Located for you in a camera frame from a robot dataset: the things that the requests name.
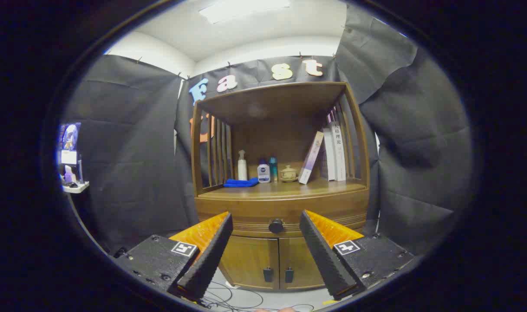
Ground wooden drawer with black knob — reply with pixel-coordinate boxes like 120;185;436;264
195;189;370;238

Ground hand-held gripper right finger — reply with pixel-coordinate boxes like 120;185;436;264
299;210;416;300

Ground white lotion bottle blue cap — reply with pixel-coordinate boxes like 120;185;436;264
257;158;271;183

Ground blue folded cloth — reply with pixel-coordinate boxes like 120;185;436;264
223;178;260;188

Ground ceiling light panel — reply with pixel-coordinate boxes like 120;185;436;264
198;0;291;24

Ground blue wall poster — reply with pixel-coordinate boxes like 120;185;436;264
59;123;81;152

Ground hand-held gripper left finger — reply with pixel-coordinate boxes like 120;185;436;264
112;211;234;302

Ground wooden cabinet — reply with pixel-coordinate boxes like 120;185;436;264
191;81;371;292

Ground wooden countertop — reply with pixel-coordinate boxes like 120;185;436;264
198;178;367;200

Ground white pump bottle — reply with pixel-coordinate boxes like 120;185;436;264
237;150;248;181

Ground wooden cabinet door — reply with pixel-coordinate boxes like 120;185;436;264
220;236;280;290
279;237;329;290

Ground black floor cables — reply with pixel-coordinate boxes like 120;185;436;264
203;281;316;312

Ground dark patterned book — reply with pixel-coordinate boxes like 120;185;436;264
320;134;329;179

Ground pink purple book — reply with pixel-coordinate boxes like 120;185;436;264
298;131;324;185

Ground white book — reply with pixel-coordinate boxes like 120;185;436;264
323;128;337;181
331;121;347;182

